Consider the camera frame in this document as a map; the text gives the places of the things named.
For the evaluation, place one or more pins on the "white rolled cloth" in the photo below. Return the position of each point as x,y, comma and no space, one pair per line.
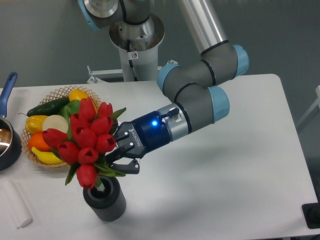
18,209

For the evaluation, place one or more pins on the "red tulip bouquet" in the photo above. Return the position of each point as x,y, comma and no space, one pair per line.
84,148

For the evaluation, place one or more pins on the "green bok choy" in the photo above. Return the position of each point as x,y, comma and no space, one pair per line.
69,109

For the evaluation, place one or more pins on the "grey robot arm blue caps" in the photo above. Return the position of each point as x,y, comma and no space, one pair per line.
196,99

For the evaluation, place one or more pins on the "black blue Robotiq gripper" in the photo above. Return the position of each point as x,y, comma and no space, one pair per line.
135,139

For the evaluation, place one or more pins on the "dark green cucumber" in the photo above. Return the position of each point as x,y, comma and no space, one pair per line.
48,108

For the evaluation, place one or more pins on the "dark grey ribbed vase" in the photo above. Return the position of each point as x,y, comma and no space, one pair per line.
110,204

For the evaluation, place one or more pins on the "long yellow banana squash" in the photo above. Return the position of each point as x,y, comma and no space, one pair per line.
46,157

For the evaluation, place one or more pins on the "black device at table edge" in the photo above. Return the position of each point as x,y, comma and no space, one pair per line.
311,212

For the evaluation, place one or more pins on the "blue handled saucepan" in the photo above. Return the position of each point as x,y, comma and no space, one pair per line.
10,142

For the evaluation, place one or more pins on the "white metal frame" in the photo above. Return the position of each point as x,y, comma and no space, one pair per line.
310,113

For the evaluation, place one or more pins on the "beige round onion slice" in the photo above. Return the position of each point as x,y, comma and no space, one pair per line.
55,122

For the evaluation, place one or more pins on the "woven wicker basket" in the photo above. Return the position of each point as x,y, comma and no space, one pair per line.
25,136

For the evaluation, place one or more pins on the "yellow bell pepper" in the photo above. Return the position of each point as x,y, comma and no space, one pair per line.
34,124

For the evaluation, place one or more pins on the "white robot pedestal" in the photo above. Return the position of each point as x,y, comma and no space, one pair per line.
138,51

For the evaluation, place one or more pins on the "orange fruit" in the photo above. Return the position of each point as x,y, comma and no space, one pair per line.
37,141

